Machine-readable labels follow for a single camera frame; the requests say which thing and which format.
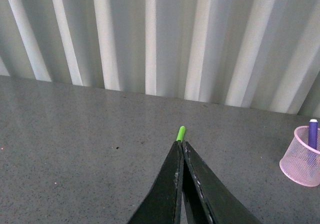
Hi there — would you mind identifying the pink mesh pen cup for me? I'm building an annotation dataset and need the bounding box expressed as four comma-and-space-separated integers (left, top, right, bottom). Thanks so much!
279, 126, 320, 187

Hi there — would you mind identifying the green highlighter pen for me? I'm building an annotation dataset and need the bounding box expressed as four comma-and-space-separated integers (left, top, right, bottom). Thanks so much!
176, 126, 186, 142

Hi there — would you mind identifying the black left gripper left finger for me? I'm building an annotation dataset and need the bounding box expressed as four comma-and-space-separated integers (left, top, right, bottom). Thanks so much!
128, 141, 184, 224

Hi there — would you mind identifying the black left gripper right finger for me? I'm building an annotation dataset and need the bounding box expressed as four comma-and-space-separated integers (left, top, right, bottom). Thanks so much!
182, 141, 260, 224

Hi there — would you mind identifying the white pleated curtain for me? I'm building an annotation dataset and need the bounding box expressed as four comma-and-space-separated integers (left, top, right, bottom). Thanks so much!
0, 0, 320, 117

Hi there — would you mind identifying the purple highlighter pen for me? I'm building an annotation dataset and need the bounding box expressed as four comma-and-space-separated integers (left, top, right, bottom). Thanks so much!
307, 119, 318, 178

